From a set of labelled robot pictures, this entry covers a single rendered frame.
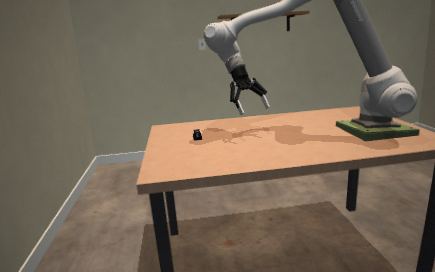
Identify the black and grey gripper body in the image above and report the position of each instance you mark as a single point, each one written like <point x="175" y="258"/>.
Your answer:
<point x="239" y="74"/>

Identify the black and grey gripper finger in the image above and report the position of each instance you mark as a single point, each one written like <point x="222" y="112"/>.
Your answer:
<point x="255" y="84"/>
<point x="235" y="100"/>

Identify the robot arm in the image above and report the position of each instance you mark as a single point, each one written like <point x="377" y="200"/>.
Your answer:
<point x="388" y="88"/>

